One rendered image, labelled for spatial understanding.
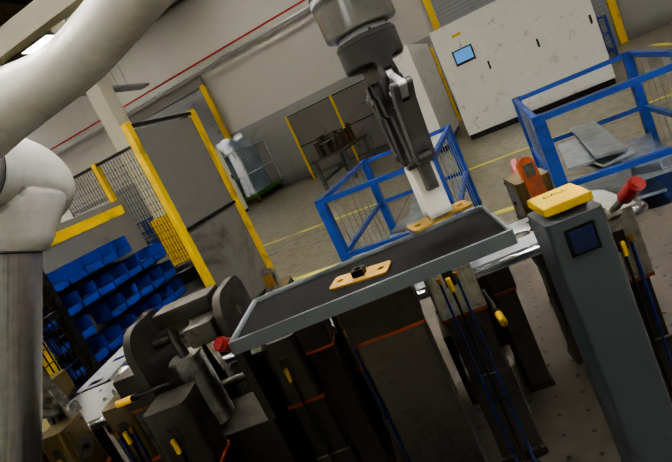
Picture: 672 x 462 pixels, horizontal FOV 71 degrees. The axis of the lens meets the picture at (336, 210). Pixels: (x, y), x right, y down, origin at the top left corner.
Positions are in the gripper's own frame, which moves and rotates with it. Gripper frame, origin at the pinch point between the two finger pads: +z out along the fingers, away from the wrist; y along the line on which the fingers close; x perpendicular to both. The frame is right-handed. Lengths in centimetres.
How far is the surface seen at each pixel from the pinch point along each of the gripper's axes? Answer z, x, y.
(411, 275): 7.3, 7.4, -5.4
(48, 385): 10, 73, 36
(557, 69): 62, -472, 667
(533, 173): 16, -35, 39
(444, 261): 7.2, 3.4, -6.3
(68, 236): -17, 160, 280
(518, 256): 23.3, -16.7, 20.8
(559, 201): 7.2, -12.6, -5.6
